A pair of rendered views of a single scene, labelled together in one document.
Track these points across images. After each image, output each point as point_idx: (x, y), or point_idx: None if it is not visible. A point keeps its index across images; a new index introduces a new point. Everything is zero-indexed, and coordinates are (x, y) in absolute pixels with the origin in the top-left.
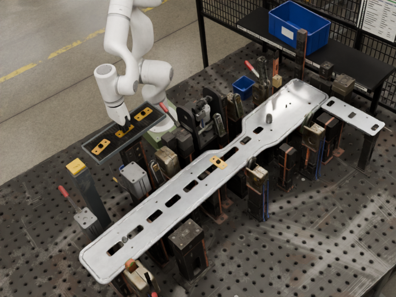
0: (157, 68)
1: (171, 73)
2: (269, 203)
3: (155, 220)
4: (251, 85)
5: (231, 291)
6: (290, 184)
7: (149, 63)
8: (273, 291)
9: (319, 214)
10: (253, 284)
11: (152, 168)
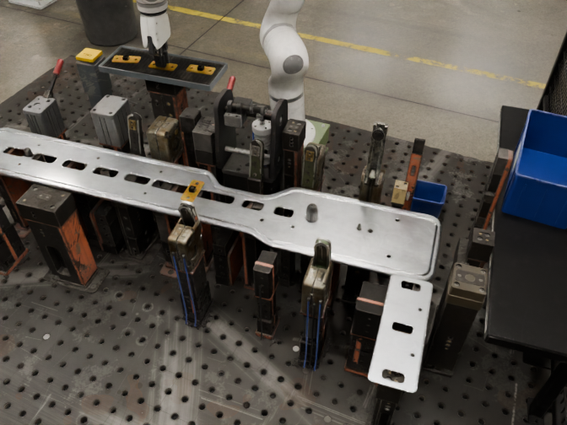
0: (279, 41)
1: (288, 61)
2: (224, 319)
3: (67, 168)
4: (433, 201)
5: (53, 327)
6: (266, 328)
7: (281, 31)
8: (66, 379)
9: (233, 396)
10: (75, 352)
11: (127, 121)
